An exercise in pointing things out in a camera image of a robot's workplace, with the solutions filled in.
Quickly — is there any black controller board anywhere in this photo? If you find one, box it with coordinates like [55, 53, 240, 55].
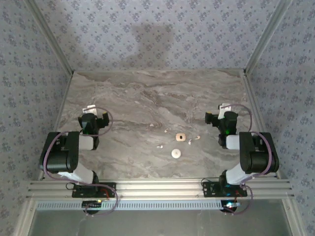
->
[220, 200, 241, 213]
[82, 200, 103, 214]

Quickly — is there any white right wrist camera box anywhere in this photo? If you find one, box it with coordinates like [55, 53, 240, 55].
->
[218, 103, 232, 118]

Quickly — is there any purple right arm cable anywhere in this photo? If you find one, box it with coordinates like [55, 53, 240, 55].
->
[220, 103, 280, 216]

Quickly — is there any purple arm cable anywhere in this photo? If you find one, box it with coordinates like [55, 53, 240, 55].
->
[220, 103, 280, 216]
[40, 106, 119, 217]

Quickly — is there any aluminium table side rail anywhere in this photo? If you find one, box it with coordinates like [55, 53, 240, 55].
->
[242, 70, 283, 179]
[39, 70, 75, 181]

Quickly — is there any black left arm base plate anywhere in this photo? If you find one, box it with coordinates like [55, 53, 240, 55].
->
[71, 182, 117, 198]

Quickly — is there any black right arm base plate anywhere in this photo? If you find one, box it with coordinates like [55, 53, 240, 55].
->
[201, 180, 248, 198]

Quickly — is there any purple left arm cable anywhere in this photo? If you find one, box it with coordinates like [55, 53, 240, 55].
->
[40, 106, 119, 217]

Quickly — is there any aluminium mounting rail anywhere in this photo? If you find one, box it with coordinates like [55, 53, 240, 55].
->
[26, 178, 295, 199]

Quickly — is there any aluminium frame post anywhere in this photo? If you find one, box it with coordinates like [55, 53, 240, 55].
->
[245, 0, 294, 74]
[24, 0, 75, 76]

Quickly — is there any grey slotted cable duct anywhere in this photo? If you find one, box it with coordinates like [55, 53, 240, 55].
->
[35, 199, 223, 211]

